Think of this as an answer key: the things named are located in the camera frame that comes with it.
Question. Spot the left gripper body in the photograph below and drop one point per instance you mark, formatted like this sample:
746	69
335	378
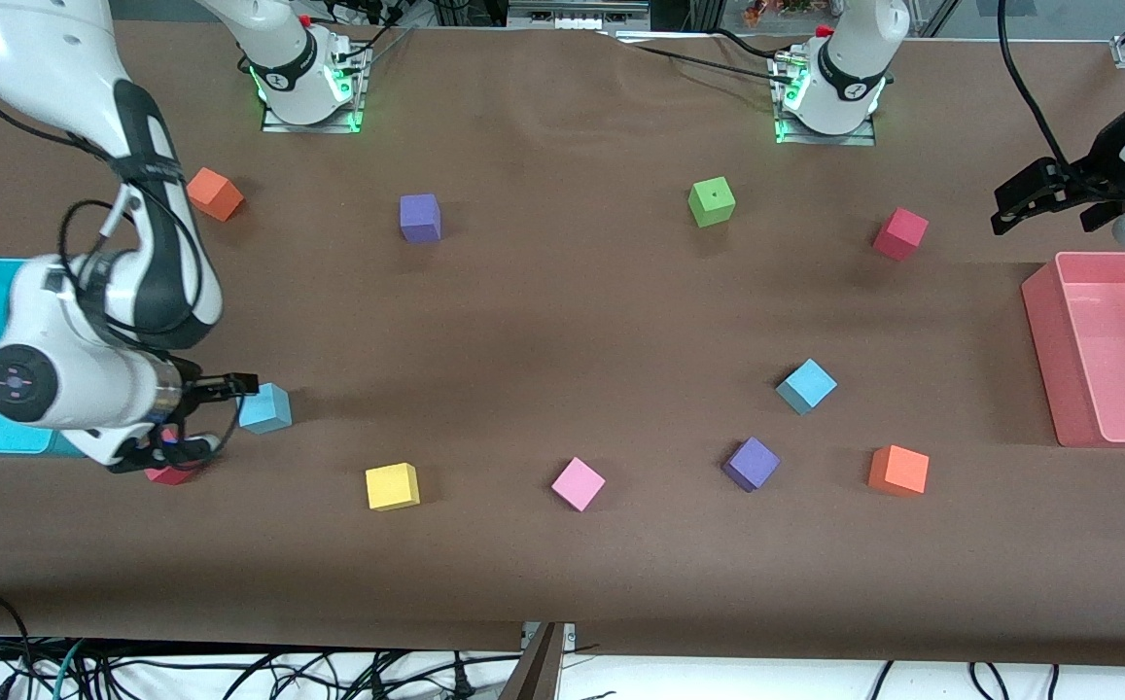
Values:
1097	162

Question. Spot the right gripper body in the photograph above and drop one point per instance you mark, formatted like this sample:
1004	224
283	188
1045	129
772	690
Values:
192	391

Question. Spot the light blue foam block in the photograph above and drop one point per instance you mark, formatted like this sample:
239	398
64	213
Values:
265	408
807	385

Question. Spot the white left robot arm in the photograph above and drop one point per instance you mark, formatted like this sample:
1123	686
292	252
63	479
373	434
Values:
854	58

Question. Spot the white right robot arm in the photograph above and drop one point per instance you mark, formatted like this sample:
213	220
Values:
47	58

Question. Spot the pink plastic bin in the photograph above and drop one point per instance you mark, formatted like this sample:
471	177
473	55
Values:
1107	350

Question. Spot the yellow foam block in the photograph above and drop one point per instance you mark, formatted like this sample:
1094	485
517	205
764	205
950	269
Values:
392	486

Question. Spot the orange foam block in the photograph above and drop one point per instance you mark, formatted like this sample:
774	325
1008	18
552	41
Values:
898	471
215	194

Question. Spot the purple foam block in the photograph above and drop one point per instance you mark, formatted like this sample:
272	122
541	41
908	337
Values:
420	218
751	464

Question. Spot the green foam block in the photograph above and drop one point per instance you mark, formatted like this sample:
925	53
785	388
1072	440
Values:
712	201

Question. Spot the pink foam block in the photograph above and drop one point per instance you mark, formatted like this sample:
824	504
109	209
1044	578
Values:
579	483

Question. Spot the brown table cover sheet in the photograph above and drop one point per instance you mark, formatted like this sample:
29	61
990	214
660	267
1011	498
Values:
562	583

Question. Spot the silver clamp plate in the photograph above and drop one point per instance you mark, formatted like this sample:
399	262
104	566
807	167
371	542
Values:
570	632

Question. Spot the grey equipment box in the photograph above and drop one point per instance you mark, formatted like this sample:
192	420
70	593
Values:
572	15

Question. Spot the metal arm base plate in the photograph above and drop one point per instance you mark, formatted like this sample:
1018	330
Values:
829	140
314	127

